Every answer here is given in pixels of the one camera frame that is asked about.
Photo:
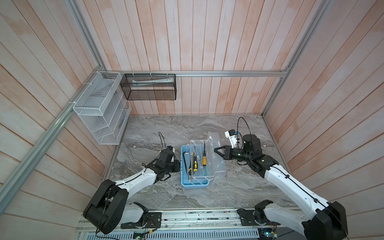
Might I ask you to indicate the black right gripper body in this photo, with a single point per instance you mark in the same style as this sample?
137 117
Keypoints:
238 154

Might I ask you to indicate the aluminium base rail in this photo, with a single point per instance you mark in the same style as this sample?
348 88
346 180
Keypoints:
194 224

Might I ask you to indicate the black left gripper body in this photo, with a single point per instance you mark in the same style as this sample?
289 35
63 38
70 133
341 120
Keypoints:
173 167

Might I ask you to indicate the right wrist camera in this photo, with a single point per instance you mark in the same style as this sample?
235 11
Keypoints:
233 137

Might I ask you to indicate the black yellow phillips screwdriver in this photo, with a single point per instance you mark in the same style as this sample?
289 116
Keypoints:
195 162

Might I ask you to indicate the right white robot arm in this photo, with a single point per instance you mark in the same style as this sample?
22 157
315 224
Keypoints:
318 219

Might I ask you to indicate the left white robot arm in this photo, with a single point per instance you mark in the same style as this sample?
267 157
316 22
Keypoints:
108 207

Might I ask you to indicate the black wire mesh basket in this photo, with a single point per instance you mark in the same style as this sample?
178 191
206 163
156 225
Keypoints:
149 87

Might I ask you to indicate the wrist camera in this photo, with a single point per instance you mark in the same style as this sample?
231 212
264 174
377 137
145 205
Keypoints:
233 137
171 148

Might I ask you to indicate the aluminium frame rail right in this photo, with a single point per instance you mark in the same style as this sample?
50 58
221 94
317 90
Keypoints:
321 8

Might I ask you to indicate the aluminium frame rail back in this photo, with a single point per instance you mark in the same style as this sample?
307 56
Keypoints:
233 73

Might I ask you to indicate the blue plastic tool box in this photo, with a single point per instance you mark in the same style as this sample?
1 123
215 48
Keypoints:
200 165

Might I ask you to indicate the aluminium frame rail left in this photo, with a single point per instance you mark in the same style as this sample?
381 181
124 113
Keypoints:
49 159

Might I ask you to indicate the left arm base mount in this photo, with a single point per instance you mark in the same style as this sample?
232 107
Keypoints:
151 220

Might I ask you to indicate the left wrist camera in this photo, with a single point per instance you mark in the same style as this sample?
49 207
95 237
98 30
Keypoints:
171 148

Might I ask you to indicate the white wire mesh shelf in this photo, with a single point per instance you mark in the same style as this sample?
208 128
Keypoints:
103 109

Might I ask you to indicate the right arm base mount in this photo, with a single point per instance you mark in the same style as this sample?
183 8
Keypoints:
253 218

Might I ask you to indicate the aluminium frame rail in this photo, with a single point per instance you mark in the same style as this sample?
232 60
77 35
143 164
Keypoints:
233 73
49 159
321 8

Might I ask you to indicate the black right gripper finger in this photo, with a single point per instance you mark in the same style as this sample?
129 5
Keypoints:
223 149
226 155

